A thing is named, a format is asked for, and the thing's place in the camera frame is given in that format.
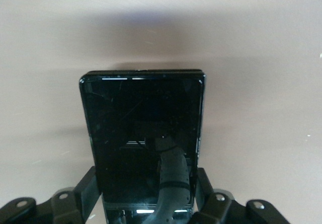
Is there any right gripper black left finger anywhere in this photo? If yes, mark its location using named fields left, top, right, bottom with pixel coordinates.
left=50, top=166, right=103, bottom=224

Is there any black smartphone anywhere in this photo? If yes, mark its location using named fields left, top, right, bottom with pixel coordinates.
left=78, top=69, right=207, bottom=224

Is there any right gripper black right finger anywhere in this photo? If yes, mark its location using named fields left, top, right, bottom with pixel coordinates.
left=193, top=167, right=236, bottom=224

